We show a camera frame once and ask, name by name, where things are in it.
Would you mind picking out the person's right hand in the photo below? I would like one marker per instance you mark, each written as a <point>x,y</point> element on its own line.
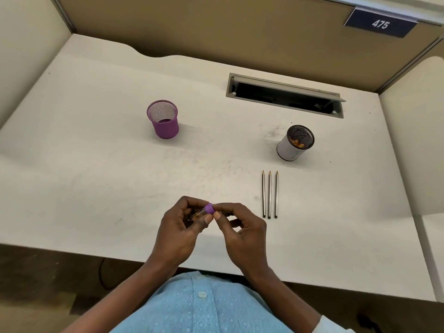
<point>248,246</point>

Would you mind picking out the person's left hand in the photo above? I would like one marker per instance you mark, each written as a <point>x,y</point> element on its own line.
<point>173,239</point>

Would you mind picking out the purple clear tube sharpener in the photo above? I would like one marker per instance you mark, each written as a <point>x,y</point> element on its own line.
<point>209,208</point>

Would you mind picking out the black silver striped pencil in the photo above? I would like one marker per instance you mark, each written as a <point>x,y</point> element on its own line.
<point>269,194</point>
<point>276,194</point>
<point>263,194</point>

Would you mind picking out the purple mesh pencil cup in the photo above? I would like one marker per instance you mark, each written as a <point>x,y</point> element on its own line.
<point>166,130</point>

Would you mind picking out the person's right forearm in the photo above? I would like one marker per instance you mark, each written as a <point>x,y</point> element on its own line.
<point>284,305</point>

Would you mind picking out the person's left forearm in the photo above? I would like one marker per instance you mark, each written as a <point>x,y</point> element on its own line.
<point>121,301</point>

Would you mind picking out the light blue patterned shirt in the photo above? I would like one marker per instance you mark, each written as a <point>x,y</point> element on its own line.
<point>208,312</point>

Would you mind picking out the white cup with black rim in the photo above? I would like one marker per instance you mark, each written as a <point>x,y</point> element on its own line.
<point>288,150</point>

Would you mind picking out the black chair base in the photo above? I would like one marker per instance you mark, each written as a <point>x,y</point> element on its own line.
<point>367,322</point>

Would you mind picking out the cream side divider panel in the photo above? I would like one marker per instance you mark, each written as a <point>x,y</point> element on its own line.
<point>27,58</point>
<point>416,135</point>

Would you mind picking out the tan back partition panel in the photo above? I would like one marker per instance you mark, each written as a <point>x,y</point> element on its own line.
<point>225,31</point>

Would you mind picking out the dark blue number sign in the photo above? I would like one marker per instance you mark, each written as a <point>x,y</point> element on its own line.
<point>357,20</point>

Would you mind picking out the tan neighbouring partition panel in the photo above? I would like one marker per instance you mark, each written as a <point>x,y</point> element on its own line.
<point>433,46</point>

